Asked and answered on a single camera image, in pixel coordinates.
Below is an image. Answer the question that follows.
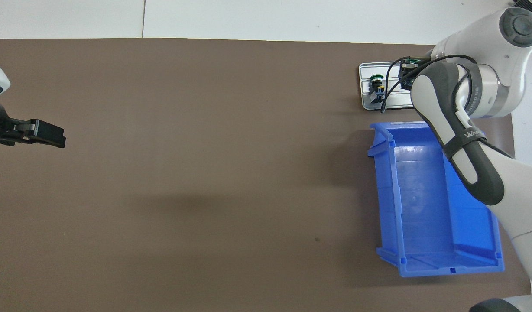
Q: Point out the green push button switch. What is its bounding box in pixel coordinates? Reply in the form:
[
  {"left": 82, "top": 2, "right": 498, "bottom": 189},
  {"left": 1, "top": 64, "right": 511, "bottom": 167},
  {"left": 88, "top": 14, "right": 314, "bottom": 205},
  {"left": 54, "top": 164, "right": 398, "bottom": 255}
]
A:
[
  {"left": 400, "top": 55, "right": 428, "bottom": 91},
  {"left": 369, "top": 74, "right": 386, "bottom": 105}
]

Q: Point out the grey metal tray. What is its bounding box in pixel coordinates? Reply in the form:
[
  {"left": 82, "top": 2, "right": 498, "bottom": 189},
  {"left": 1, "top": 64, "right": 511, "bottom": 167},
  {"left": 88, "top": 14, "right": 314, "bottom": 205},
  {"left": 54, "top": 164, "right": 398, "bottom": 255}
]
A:
[{"left": 358, "top": 62, "right": 416, "bottom": 111}]

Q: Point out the blue plastic storage bin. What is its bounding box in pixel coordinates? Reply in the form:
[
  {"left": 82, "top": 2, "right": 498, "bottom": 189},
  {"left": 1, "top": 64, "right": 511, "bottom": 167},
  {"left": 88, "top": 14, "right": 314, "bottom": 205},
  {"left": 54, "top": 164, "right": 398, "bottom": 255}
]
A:
[{"left": 367, "top": 121, "right": 506, "bottom": 278}]

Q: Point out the brown table mat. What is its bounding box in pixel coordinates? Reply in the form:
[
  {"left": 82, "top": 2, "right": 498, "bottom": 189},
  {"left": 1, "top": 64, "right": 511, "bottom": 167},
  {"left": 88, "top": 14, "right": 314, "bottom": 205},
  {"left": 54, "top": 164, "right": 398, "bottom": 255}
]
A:
[{"left": 0, "top": 38, "right": 532, "bottom": 312}]

